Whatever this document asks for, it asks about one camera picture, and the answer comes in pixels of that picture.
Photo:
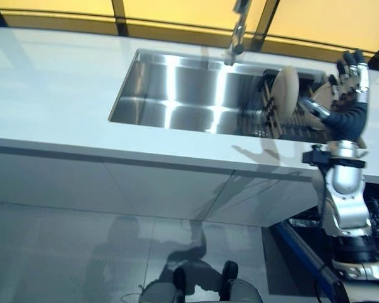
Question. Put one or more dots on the cream round plate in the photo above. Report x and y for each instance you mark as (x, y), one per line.
(322, 94)
(285, 91)

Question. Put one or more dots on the grey right robot leg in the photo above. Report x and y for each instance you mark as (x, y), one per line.
(240, 290)

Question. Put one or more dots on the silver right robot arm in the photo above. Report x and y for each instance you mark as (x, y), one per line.
(347, 189)

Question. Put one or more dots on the chrome gooseneck kitchen faucet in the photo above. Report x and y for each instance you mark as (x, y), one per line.
(238, 31)

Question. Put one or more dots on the stainless steel sink basin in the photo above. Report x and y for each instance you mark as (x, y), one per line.
(183, 94)

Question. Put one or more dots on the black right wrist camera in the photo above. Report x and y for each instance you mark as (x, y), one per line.
(316, 156)

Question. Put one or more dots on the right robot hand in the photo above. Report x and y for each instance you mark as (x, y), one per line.
(347, 120)

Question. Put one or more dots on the black dish drying rack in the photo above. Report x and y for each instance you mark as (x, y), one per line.
(271, 113)

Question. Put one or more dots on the black built-in dishwasher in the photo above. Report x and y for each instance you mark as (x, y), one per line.
(303, 252)

